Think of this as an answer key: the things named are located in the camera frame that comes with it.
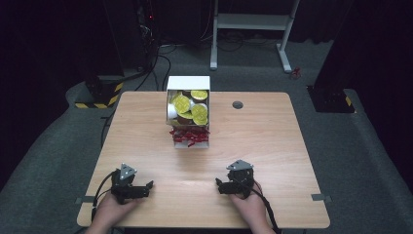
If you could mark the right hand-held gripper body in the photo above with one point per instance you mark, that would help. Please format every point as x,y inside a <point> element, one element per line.
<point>241,180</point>

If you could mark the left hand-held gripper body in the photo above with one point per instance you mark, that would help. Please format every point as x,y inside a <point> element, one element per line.
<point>125,190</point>

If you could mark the person's left hand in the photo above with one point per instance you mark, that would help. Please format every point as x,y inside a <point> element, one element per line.
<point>112,211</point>

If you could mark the person's right hand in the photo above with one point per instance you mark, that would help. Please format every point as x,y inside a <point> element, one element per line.
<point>250,209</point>

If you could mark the grey tape piece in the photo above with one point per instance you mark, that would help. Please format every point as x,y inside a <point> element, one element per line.
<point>320,197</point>
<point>85,199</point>

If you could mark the black stand base striped edge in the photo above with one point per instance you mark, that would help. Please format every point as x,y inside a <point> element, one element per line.
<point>103,96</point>

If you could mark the white cardboard box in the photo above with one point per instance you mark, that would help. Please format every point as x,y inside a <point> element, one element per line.
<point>188,83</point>

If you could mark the dark equipment rack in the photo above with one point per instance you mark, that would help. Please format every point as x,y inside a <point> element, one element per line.
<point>146,29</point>

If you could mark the white metal stand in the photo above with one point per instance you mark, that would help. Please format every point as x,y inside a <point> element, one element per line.
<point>251,22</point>

